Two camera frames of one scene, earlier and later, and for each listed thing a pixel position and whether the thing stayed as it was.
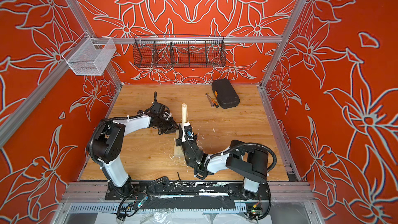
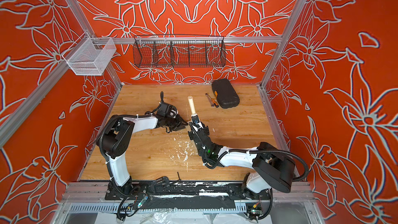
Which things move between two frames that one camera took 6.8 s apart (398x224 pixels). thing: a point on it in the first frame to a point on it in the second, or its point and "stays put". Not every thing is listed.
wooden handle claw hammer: x=184 y=112 to x=190 y=98
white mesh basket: x=92 y=56 stays put
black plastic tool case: x=226 y=95 stays put
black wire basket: x=179 y=51 stays put
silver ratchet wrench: x=210 y=100 stays put
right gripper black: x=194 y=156 to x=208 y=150
